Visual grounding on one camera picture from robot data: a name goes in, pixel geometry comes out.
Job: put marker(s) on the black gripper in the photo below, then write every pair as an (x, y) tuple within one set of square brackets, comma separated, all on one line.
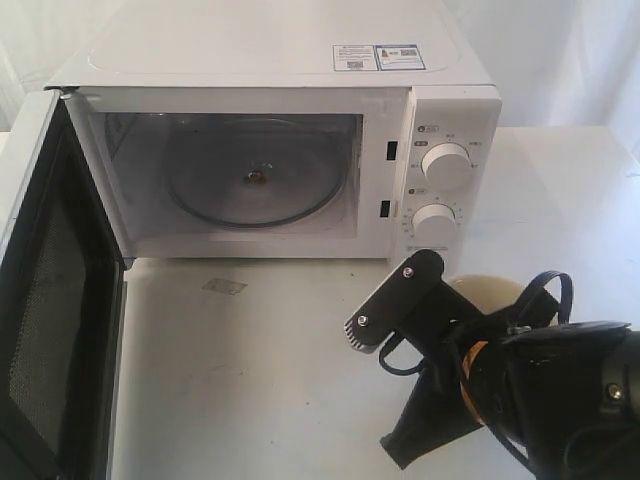
[(463, 385)]

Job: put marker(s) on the cream ceramic bowl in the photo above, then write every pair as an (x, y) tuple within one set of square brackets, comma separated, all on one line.
[(495, 295)]

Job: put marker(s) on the white microwave door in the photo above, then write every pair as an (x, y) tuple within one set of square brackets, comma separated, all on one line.
[(62, 302)]

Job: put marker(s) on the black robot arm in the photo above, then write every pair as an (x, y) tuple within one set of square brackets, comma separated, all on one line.
[(561, 397)]

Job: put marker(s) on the glass microwave turntable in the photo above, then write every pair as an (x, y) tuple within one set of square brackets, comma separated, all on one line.
[(260, 172)]

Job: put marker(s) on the white microwave oven body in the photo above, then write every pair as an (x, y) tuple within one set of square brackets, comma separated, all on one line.
[(161, 68)]

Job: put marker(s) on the lower white control knob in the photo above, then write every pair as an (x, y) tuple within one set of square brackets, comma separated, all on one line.
[(434, 223)]

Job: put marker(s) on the white control knob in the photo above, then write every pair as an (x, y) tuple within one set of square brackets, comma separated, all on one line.
[(434, 223), (446, 166)]

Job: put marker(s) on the upper white control knob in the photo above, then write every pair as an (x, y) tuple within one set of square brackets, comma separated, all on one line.
[(446, 166)]

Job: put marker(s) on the blue white warning sticker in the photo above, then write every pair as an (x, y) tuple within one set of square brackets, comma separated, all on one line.
[(380, 57)]

